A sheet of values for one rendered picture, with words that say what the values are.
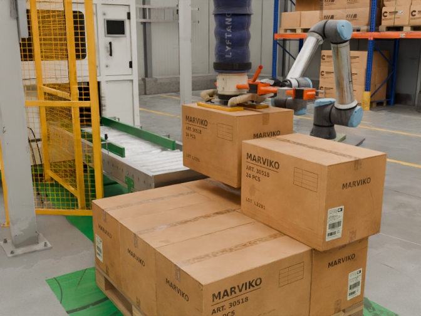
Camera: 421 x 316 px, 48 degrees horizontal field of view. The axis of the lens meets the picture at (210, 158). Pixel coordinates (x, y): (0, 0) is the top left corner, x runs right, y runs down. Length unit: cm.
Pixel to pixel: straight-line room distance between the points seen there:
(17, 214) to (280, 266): 210
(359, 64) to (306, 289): 887
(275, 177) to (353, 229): 44
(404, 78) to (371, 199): 950
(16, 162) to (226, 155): 155
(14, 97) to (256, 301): 215
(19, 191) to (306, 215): 211
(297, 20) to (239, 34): 918
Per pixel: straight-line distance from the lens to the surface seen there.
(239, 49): 277
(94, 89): 366
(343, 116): 334
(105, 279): 294
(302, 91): 239
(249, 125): 258
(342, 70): 321
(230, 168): 263
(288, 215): 231
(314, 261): 228
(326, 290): 242
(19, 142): 350
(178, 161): 367
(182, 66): 643
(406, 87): 1176
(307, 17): 1174
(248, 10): 280
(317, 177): 212
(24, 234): 369
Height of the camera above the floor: 146
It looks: 14 degrees down
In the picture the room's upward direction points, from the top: straight up
